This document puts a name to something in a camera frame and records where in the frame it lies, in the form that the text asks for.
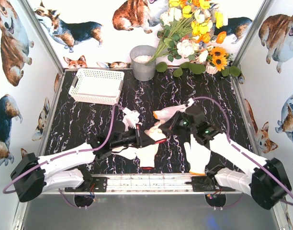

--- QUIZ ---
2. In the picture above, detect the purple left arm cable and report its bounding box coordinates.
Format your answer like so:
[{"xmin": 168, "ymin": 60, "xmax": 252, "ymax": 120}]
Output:
[{"xmin": 2, "ymin": 103, "xmax": 128, "ymax": 194}]

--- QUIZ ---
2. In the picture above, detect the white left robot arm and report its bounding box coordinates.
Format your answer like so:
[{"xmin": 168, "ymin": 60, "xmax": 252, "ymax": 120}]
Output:
[{"xmin": 11, "ymin": 122, "xmax": 144, "ymax": 203}]

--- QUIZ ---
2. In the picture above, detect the aluminium front rail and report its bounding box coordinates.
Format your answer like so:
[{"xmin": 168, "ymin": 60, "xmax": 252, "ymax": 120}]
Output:
[{"xmin": 65, "ymin": 173, "xmax": 236, "ymax": 194}]

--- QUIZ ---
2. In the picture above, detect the white glove orange cuff right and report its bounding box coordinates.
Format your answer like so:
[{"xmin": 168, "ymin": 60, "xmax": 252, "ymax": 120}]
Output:
[{"xmin": 184, "ymin": 138, "xmax": 211, "ymax": 176}]

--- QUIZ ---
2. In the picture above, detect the grey metal bucket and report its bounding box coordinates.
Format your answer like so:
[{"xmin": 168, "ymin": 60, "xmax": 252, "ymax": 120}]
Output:
[{"xmin": 130, "ymin": 45, "xmax": 156, "ymax": 81}]

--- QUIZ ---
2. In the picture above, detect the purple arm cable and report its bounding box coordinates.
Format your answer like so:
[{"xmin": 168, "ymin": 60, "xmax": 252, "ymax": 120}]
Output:
[
  {"xmin": 184, "ymin": 96, "xmax": 293, "ymax": 207},
  {"xmin": 2, "ymin": 103, "xmax": 128, "ymax": 194}
]

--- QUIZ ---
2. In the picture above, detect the white glove orange cuff top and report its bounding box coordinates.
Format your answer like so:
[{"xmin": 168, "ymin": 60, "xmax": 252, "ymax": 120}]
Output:
[{"xmin": 153, "ymin": 104, "xmax": 186, "ymax": 122}]

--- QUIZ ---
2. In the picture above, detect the white plastic storage basket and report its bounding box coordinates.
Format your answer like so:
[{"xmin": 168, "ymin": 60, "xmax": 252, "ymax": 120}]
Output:
[{"xmin": 68, "ymin": 68, "xmax": 124, "ymax": 105}]

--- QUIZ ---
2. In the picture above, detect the white glove orange cuff left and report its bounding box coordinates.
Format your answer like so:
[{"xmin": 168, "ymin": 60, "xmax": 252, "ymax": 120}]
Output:
[{"xmin": 112, "ymin": 146, "xmax": 136, "ymax": 160}]

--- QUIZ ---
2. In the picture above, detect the artificial flower bouquet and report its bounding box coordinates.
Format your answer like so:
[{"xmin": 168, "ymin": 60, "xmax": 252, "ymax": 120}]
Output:
[{"xmin": 152, "ymin": 0, "xmax": 230, "ymax": 77}]

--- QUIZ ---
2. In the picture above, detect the small sunflower pot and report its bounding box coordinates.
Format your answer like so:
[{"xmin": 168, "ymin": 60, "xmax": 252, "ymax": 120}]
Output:
[{"xmin": 202, "ymin": 46, "xmax": 241, "ymax": 78}]

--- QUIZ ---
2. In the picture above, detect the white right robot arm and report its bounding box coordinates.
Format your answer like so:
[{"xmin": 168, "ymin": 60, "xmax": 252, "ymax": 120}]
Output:
[{"xmin": 159, "ymin": 106, "xmax": 293, "ymax": 210}]

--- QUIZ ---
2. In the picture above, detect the cream glove red cuff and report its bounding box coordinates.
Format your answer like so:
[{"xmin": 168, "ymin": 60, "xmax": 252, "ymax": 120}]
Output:
[
  {"xmin": 136, "ymin": 144, "xmax": 158, "ymax": 170},
  {"xmin": 144, "ymin": 121, "xmax": 167, "ymax": 143}
]

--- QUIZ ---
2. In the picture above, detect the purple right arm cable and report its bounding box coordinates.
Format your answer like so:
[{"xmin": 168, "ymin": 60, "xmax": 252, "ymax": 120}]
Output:
[{"xmin": 184, "ymin": 96, "xmax": 293, "ymax": 207}]

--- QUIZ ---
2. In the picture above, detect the white glove orange cuff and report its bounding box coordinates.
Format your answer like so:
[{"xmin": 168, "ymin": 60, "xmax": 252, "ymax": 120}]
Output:
[
  {"xmin": 112, "ymin": 146, "xmax": 136, "ymax": 160},
  {"xmin": 184, "ymin": 138, "xmax": 211, "ymax": 176},
  {"xmin": 153, "ymin": 104, "xmax": 186, "ymax": 122}
]

